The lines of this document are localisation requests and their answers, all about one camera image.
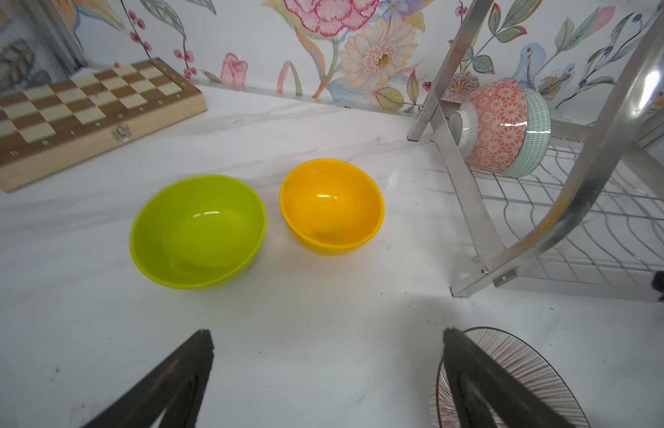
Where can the lime green plastic bowl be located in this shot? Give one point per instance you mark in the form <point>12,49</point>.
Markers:
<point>197,232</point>

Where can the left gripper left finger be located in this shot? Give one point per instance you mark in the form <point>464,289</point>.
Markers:
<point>171,394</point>

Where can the pale green ceramic bowl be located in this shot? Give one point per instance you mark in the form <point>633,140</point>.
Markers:
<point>537,139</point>

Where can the two-tier steel dish rack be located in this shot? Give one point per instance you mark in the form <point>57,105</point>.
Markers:
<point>589,221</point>

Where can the orange yellow plastic bowl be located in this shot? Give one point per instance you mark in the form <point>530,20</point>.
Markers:
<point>331,207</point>

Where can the wooden chess board box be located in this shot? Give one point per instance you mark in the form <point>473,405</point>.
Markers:
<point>44,130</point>

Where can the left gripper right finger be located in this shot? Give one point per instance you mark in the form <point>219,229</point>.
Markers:
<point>485,394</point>

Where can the pink striped ceramic bowl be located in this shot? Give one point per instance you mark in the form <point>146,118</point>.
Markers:
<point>524,363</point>

